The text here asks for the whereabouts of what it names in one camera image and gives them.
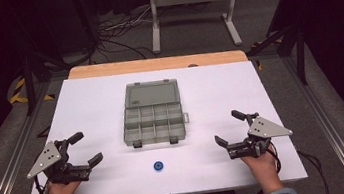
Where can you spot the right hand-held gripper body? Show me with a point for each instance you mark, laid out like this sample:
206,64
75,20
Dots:
259,136

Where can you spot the person's right hand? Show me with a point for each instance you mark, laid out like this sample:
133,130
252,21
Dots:
260,166

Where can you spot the yellow black hazard tape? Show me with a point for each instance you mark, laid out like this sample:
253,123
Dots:
18,95
259,64

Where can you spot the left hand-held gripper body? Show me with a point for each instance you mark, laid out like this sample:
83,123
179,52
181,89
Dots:
55,167

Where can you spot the small blue round wheel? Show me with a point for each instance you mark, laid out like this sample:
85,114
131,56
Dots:
158,166

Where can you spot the white board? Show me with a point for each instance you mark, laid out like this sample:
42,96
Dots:
100,106

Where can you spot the black tripod stand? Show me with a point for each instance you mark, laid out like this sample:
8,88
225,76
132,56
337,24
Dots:
29,85
298,50

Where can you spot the clear grey plastic compartment box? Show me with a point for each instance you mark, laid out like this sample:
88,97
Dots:
153,113

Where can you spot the wooden table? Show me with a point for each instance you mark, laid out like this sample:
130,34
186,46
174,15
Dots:
155,64

